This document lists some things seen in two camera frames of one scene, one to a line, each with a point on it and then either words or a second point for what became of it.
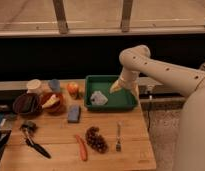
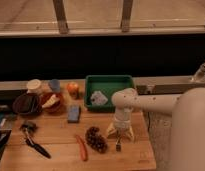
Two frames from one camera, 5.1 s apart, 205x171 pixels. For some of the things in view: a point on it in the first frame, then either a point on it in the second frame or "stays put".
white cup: [34, 86] stays put
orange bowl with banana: [53, 102] stays put
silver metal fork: [118, 142] stays put
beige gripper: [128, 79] → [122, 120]
